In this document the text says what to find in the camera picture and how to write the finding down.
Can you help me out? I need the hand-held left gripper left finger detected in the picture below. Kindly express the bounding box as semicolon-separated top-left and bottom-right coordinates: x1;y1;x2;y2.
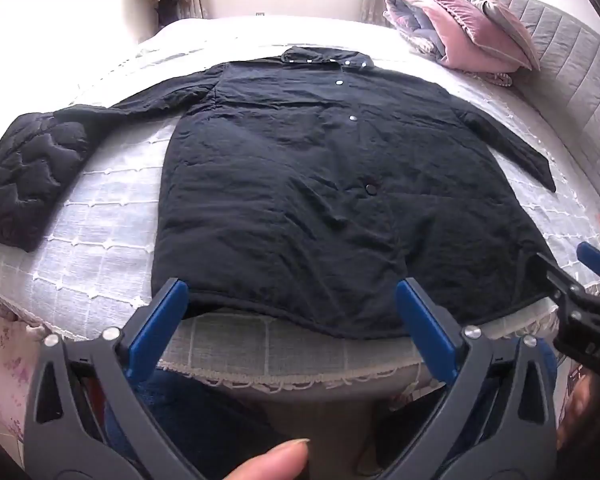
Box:
22;277;206;480

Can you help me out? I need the folded pink quilt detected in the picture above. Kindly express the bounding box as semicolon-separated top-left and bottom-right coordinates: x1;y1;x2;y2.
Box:
384;0;481;68

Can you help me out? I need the grey velvet pillow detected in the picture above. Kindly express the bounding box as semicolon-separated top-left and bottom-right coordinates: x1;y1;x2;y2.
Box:
440;0;542;72

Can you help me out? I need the person's left hand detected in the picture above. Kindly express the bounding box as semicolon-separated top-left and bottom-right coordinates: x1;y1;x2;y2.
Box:
228;438;311;480

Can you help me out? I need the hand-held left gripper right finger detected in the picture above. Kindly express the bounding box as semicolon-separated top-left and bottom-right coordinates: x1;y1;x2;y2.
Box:
375;278;558;480

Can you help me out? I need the patterned cloth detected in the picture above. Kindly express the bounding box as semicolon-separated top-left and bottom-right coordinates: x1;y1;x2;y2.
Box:
480;70;514;89

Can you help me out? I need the white grid bedspread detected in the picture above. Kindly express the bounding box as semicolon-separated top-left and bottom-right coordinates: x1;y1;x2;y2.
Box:
0;15;600;391

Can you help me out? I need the pink velvet pillow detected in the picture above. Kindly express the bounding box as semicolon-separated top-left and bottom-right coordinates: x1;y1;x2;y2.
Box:
412;0;533;73

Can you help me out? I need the grey upholstered bed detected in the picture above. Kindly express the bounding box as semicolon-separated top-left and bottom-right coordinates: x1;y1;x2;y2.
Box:
0;0;600;480

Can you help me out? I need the person's dark blue clothing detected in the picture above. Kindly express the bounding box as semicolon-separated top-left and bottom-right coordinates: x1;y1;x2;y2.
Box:
102;367;481;480

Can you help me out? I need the large black coat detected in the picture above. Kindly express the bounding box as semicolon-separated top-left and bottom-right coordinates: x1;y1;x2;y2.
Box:
55;46;558;340

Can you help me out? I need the pink floral bed skirt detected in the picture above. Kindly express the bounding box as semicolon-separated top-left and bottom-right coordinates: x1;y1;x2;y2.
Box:
0;305;48;480

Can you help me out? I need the black quilted jacket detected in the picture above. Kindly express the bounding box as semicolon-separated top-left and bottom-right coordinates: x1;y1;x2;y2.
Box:
0;110;92;253

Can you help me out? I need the person's right forearm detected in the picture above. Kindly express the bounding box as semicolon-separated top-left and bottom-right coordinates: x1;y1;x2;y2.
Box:
555;360;600;480

